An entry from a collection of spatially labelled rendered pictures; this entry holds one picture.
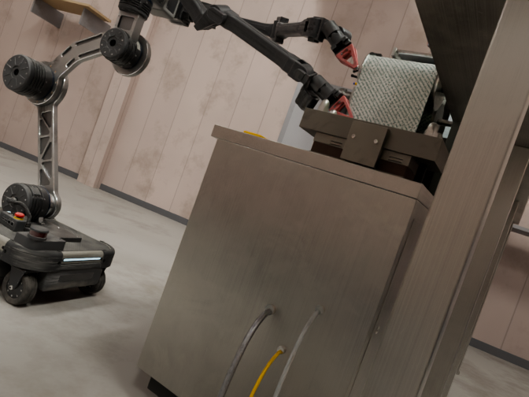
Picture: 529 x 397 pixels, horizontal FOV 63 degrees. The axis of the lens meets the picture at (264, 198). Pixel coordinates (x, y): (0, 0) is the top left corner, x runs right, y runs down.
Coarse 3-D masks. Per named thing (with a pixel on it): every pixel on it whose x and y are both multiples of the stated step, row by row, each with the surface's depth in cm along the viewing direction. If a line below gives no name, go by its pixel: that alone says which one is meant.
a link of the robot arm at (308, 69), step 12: (216, 12) 151; (228, 12) 152; (228, 24) 153; (240, 24) 152; (240, 36) 153; (252, 36) 151; (264, 36) 151; (264, 48) 151; (276, 48) 149; (276, 60) 150; (288, 60) 148; (300, 60) 151; (288, 72) 149; (312, 72) 150
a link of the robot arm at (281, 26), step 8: (280, 24) 184; (288, 24) 176; (296, 24) 168; (304, 24) 161; (312, 24) 156; (280, 32) 183; (288, 32) 175; (296, 32) 168; (304, 32) 160; (312, 32) 156; (280, 40) 189
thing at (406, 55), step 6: (396, 48) 168; (396, 54) 170; (402, 54) 168; (408, 54) 166; (414, 54) 166; (420, 54) 164; (426, 54) 163; (408, 60) 171; (414, 60) 169; (420, 60) 167; (426, 60) 165; (432, 60) 163
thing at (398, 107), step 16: (368, 96) 140; (384, 96) 137; (400, 96) 135; (416, 96) 132; (352, 112) 142; (368, 112) 139; (384, 112) 136; (400, 112) 134; (416, 112) 131; (400, 128) 133; (416, 128) 131
